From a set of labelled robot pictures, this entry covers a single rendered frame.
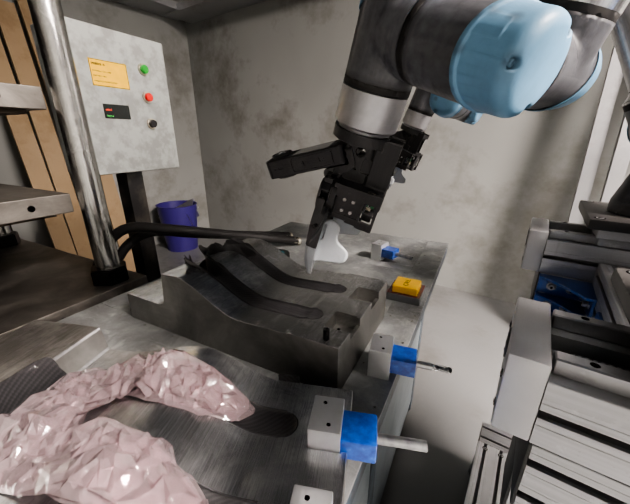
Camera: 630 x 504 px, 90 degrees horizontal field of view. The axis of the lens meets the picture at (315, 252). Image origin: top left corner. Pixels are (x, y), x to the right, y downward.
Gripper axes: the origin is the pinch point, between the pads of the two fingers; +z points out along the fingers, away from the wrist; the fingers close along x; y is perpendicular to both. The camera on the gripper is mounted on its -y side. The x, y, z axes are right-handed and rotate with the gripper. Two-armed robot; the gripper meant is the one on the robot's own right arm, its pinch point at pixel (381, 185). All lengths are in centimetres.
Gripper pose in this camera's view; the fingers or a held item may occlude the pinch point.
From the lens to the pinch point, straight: 110.1
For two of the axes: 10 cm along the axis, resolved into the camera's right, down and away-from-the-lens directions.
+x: 6.7, -2.1, 7.1
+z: -2.9, 8.1, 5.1
